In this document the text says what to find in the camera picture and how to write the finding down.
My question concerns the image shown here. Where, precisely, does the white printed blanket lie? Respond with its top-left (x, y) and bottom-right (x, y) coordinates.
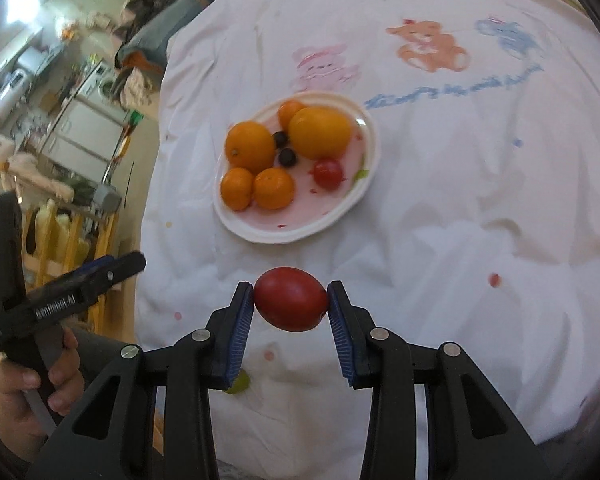
top-left (132, 0), bottom-right (600, 480)

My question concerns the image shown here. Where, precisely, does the red cherry tomato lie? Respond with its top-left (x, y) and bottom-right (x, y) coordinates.
top-left (253, 266), bottom-right (329, 332)
top-left (312, 158), bottom-right (344, 191)

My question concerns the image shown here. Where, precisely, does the beige cloth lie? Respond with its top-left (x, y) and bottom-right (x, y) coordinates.
top-left (0, 135), bottom-right (76, 201)

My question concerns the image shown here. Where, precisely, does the pink dotted plate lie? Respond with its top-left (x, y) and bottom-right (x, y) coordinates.
top-left (213, 91), bottom-right (379, 245)

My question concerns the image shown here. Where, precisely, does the grey metal box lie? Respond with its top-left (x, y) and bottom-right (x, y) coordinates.
top-left (92, 183), bottom-right (122, 212)

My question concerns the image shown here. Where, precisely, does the floral cloth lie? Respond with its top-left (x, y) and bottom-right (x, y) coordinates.
top-left (112, 67), bottom-right (161, 108)

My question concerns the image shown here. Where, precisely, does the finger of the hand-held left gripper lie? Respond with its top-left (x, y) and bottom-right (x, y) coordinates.
top-left (62, 255), bottom-right (117, 287)
top-left (82, 252), bottom-right (147, 296)

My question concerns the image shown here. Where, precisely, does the white washing machine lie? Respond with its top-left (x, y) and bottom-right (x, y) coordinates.
top-left (77, 62), bottom-right (121, 106)

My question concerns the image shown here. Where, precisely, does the large yellowish orange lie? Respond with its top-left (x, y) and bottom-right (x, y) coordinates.
top-left (287, 107), bottom-right (353, 160)

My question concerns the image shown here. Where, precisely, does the small mandarin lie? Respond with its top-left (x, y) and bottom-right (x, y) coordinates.
top-left (253, 167), bottom-right (296, 210)
top-left (220, 167), bottom-right (255, 211)
top-left (278, 100), bottom-right (307, 130)

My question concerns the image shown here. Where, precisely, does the green cherry tomato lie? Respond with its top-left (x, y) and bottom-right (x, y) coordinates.
top-left (227, 370), bottom-right (252, 395)

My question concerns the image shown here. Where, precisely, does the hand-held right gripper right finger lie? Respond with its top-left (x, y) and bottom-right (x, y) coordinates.
top-left (327, 280), bottom-right (538, 480)

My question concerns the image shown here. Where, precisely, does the person's left hand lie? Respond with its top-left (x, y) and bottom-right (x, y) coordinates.
top-left (0, 331), bottom-right (87, 461)

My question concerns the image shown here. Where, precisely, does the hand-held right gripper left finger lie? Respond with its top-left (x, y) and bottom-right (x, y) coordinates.
top-left (25, 281), bottom-right (255, 480)

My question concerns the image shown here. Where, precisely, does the blue-grey cushion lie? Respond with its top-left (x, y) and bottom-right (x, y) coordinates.
top-left (116, 7), bottom-right (201, 68)

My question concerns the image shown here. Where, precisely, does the white cabinet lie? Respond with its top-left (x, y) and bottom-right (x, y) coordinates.
top-left (42, 95), bottom-right (131, 181)

